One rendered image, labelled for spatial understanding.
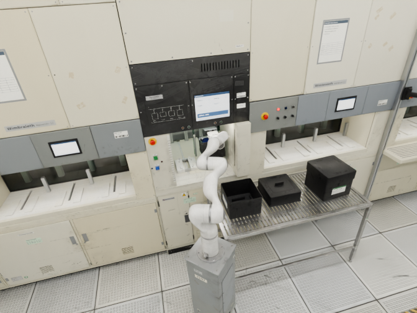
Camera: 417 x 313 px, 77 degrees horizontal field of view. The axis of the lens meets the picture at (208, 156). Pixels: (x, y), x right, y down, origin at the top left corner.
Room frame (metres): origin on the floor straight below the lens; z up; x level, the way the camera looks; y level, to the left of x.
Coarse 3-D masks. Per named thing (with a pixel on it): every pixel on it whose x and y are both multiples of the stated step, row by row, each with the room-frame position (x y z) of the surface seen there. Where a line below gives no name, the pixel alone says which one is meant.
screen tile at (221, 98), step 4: (216, 96) 1.98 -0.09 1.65; (220, 96) 1.99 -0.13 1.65; (216, 100) 1.98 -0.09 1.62; (220, 100) 1.99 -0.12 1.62; (224, 100) 2.00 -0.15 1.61; (220, 104) 1.99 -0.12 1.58; (224, 104) 2.00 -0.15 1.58; (216, 108) 1.98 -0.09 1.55; (220, 108) 1.99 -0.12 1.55; (224, 108) 2.00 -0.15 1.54
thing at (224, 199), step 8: (224, 184) 1.82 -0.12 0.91; (232, 184) 1.83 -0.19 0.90; (240, 184) 1.85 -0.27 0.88; (248, 184) 1.86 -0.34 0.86; (224, 192) 1.69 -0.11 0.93; (232, 192) 1.83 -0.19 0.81; (240, 192) 1.85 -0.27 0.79; (248, 192) 1.86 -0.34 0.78; (256, 192) 1.71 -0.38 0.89; (224, 200) 1.70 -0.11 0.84; (232, 200) 1.75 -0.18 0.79; (240, 200) 1.77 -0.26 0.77; (248, 200) 1.57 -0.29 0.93; (256, 200) 1.59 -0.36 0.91; (232, 208) 1.55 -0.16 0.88; (240, 208) 1.56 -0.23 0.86; (248, 208) 1.58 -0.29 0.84; (256, 208) 1.59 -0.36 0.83; (232, 216) 1.55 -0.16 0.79; (240, 216) 1.56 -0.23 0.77
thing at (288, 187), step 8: (272, 176) 1.96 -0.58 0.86; (280, 176) 1.95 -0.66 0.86; (288, 176) 1.94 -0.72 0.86; (264, 184) 1.85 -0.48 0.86; (272, 184) 1.84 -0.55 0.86; (280, 184) 1.83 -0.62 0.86; (288, 184) 1.82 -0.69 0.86; (264, 192) 1.78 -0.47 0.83; (272, 192) 1.74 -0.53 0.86; (280, 192) 1.73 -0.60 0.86; (288, 192) 1.72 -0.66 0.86; (296, 192) 1.72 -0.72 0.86; (272, 200) 1.67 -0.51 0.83; (280, 200) 1.68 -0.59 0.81; (288, 200) 1.69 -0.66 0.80; (296, 200) 1.71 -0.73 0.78
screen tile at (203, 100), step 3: (198, 99) 1.95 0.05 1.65; (201, 99) 1.96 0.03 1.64; (204, 99) 1.96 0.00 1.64; (207, 99) 1.97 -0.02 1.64; (210, 99) 1.97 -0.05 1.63; (198, 102) 1.95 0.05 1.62; (201, 102) 1.96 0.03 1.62; (204, 102) 1.96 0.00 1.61; (207, 102) 1.97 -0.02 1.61; (210, 102) 1.97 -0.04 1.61; (210, 105) 1.97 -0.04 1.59; (198, 108) 1.95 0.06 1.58; (201, 108) 1.96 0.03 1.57; (204, 108) 1.96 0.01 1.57; (207, 108) 1.97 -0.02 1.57; (210, 108) 1.97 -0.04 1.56; (198, 111) 1.95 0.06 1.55; (201, 111) 1.96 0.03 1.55; (204, 111) 1.96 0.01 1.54
